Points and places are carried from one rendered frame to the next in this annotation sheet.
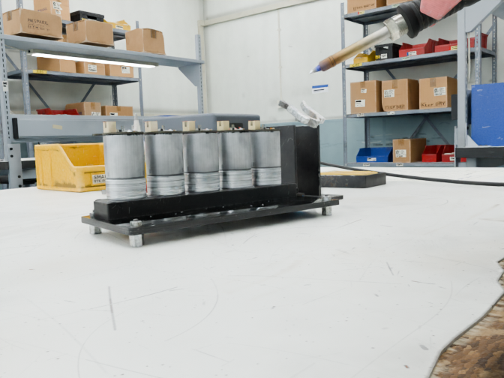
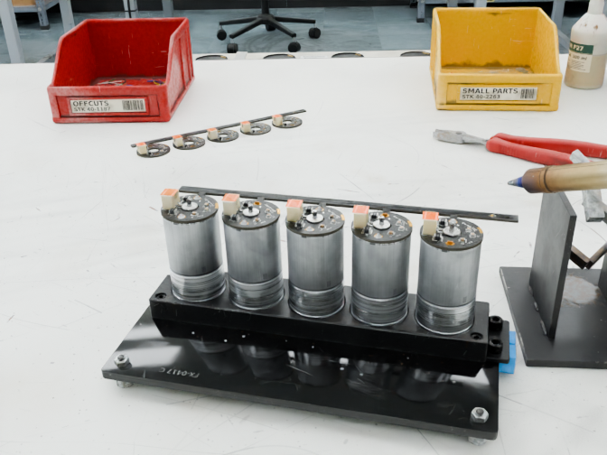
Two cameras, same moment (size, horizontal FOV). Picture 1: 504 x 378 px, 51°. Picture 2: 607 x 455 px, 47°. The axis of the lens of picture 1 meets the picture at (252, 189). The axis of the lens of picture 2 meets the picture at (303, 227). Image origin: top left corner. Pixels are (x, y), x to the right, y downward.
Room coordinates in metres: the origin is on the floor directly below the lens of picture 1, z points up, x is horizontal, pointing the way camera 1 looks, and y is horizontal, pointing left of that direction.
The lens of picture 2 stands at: (0.21, -0.17, 0.95)
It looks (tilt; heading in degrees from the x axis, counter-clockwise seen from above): 29 degrees down; 53
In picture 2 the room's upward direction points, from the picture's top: 2 degrees counter-clockwise
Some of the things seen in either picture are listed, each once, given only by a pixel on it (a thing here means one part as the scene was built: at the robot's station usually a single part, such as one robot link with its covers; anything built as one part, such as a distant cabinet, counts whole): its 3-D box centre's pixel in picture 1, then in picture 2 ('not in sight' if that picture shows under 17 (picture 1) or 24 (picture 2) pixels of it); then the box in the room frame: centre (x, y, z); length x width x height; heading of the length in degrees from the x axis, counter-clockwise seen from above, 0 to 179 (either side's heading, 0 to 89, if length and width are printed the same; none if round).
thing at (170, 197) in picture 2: (110, 127); (172, 199); (0.33, 0.08, 0.82); 0.01 x 0.01 x 0.01; 38
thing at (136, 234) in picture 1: (217, 214); (307, 352); (0.35, 0.02, 0.76); 0.16 x 0.07 x 0.01; 128
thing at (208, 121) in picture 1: (202, 146); not in sight; (0.85, 0.08, 0.80); 0.15 x 0.12 x 0.10; 53
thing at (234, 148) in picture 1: (234, 164); (379, 275); (0.38, 0.01, 0.79); 0.02 x 0.02 x 0.05
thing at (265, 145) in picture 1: (264, 162); (446, 283); (0.40, -0.01, 0.79); 0.02 x 0.02 x 0.05
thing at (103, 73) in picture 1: (77, 119); not in sight; (4.95, 1.59, 1.06); 1.20 x 0.45 x 2.12; 140
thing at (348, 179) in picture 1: (345, 178); not in sight; (0.60, -0.11, 0.76); 0.07 x 0.05 x 0.02; 53
